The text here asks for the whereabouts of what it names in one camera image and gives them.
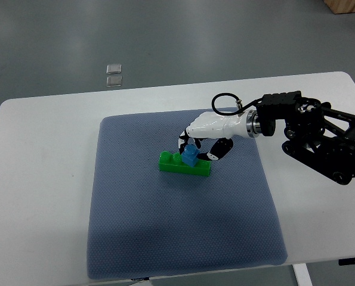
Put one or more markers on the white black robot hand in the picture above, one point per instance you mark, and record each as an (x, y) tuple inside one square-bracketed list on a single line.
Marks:
[(210, 125)]

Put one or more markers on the small blue toy block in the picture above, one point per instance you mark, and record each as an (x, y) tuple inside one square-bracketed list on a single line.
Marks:
[(189, 155)]

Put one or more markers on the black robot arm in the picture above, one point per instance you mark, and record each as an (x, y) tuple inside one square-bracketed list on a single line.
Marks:
[(317, 135)]

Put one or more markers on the long green toy block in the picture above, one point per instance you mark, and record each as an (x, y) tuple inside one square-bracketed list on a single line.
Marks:
[(169, 162)]

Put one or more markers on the lower metal floor plate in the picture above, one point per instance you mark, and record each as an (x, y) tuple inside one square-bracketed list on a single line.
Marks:
[(112, 81)]

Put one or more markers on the metal floor plate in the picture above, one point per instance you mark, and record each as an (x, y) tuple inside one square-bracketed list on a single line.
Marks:
[(112, 81), (114, 68)]

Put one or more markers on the upper metal floor plate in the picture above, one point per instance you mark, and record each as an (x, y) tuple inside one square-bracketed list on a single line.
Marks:
[(114, 68)]

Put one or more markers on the blue-grey textured mat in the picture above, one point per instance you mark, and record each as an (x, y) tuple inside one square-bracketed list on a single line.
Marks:
[(144, 222)]

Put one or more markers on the wooden box corner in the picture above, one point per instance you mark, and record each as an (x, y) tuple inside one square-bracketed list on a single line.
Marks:
[(341, 6)]

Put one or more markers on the white table leg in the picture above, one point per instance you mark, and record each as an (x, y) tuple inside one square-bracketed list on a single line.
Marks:
[(302, 275)]

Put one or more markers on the black table control panel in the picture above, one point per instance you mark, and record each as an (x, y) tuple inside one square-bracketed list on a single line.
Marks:
[(347, 261)]

